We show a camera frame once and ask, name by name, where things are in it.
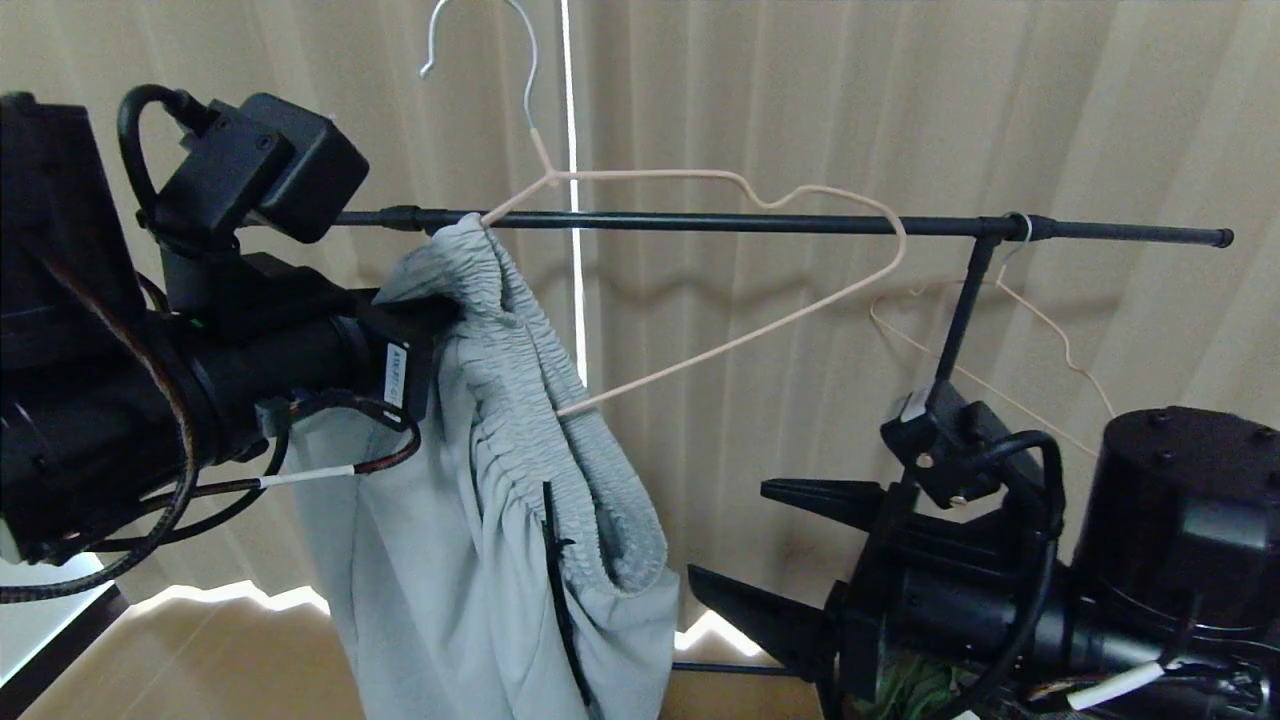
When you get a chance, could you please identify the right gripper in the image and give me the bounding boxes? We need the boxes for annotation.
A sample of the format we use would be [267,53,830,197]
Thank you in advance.
[687,477,1081,703]

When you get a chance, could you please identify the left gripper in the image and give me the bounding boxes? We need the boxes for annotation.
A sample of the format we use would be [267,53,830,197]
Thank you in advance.
[195,293,461,466]

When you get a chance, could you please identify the pale grey shorts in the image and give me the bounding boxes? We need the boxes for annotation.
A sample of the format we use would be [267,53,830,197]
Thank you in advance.
[283,212,683,720]

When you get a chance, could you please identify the pink clothes hanger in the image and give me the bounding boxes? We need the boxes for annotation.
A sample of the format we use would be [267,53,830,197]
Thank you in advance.
[868,238,1118,461]
[418,0,909,417]

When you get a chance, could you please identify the black clothes rack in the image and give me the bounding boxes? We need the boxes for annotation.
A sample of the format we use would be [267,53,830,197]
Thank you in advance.
[335,205,1234,679]

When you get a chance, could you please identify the green garment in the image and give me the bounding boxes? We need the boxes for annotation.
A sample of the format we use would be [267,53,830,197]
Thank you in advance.
[858,650,966,720]

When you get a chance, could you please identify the beige curtain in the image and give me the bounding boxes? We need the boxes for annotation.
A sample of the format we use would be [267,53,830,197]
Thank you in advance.
[0,0,1280,641]

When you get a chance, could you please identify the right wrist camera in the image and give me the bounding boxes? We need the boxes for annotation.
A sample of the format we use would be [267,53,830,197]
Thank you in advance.
[880,380,1049,513]

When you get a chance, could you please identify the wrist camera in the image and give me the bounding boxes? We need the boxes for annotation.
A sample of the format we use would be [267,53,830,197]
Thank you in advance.
[880,380,1049,513]
[150,92,371,311]

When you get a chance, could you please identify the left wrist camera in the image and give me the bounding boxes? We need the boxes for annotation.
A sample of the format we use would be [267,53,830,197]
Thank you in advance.
[150,92,371,311]

